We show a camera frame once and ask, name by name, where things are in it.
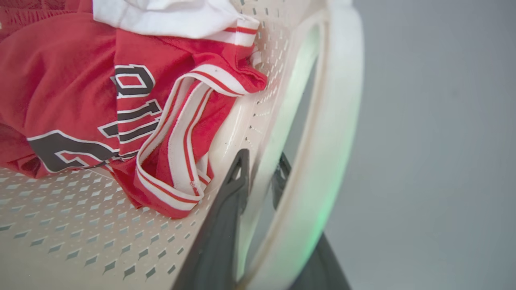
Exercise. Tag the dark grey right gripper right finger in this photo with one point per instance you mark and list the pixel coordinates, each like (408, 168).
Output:
(322, 266)

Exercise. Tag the white garment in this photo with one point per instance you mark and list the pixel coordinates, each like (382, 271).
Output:
(161, 16)

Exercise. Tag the red basketball jersey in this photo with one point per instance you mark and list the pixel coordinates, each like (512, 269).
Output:
(72, 100)

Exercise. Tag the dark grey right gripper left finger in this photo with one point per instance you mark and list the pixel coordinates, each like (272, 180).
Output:
(217, 237)

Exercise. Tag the white perforated plastic laundry basket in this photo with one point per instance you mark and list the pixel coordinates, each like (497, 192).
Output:
(80, 241)

